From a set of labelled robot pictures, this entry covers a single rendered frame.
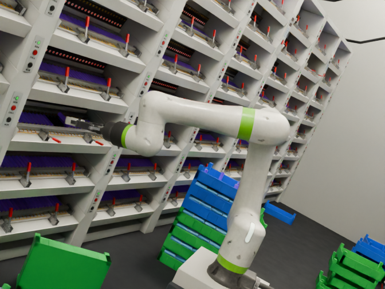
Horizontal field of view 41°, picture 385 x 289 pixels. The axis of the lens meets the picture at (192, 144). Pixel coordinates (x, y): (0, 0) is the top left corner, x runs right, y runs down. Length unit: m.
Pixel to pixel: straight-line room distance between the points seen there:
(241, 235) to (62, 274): 0.69
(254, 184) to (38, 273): 0.88
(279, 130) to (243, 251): 0.46
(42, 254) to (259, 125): 0.92
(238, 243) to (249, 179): 0.27
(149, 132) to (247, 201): 0.49
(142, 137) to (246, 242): 0.53
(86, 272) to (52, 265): 0.13
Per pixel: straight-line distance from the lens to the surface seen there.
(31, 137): 1.96
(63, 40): 1.84
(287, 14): 3.58
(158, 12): 2.30
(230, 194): 2.63
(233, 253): 1.93
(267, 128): 1.81
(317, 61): 4.92
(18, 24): 1.68
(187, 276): 1.92
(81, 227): 2.48
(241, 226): 1.90
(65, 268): 2.07
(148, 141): 1.83
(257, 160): 2.01
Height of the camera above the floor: 1.05
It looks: 9 degrees down
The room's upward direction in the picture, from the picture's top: 24 degrees clockwise
